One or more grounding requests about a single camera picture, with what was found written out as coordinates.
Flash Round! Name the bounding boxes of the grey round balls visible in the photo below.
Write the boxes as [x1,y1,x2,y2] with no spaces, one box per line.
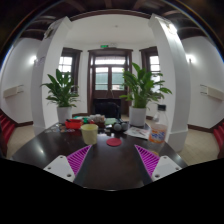
[112,121,129,132]

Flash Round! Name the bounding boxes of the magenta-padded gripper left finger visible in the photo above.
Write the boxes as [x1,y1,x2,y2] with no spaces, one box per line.
[43,144,98,188]

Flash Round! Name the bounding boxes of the dark wooden double door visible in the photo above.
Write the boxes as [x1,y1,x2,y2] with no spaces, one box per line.
[87,48,134,116]

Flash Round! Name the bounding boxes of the printed paper leaflet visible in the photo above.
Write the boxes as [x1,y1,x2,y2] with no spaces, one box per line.
[123,126,151,141]

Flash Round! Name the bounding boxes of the box of wrapped snacks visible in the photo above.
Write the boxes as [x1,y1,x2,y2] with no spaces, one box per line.
[88,113,107,128]

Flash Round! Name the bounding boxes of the group of round stickers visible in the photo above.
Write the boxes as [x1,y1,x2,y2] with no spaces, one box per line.
[44,123,76,134]

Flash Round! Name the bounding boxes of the red carpeted stairs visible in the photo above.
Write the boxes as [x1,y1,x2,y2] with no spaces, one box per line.
[0,111,16,145]

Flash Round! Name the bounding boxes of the small-leafed potted green plant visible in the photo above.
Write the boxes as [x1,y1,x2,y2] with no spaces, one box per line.
[40,68,81,125]

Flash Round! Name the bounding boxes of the red plastic tray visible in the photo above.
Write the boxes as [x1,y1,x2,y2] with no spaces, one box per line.
[64,118,84,130]

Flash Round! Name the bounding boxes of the wall lamp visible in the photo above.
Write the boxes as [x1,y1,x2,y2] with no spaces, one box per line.
[29,54,39,66]
[186,53,197,65]

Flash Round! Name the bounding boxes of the large-leafed potted green plant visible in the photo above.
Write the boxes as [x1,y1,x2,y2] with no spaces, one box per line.
[119,62,173,128]

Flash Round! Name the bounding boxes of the white wall-mounted box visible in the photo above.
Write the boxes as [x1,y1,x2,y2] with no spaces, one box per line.
[2,84,25,99]
[199,83,224,102]

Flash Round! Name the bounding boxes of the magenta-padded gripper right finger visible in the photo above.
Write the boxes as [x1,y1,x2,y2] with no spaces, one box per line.
[129,144,183,187]

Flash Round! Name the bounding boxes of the orange soda plastic bottle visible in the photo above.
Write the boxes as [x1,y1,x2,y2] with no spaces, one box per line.
[148,104,169,145]

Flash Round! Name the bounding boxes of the flat round red coaster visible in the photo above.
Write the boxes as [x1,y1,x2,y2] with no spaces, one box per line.
[106,137,123,148]

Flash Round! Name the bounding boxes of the pale yellow cup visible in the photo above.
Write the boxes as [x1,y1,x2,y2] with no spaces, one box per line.
[80,123,100,146]

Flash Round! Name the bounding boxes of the black chair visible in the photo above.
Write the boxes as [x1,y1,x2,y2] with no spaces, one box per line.
[92,98,122,120]

